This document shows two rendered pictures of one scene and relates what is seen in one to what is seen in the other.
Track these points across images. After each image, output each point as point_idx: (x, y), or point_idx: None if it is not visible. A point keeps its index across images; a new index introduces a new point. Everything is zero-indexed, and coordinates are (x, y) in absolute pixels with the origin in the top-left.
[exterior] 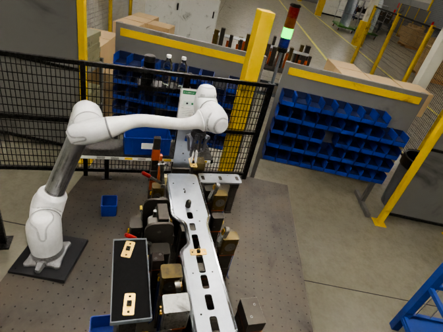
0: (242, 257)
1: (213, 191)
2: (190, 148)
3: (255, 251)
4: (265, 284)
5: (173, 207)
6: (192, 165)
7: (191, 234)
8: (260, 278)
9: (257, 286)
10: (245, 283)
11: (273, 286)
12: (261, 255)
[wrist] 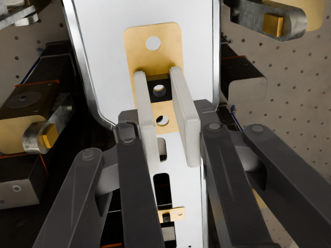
0: (282, 63)
1: (261, 28)
2: (112, 173)
3: (321, 42)
4: (300, 122)
5: (94, 78)
6: (155, 114)
7: (152, 175)
8: (297, 109)
9: (281, 127)
10: (262, 122)
11: (312, 124)
12: (328, 55)
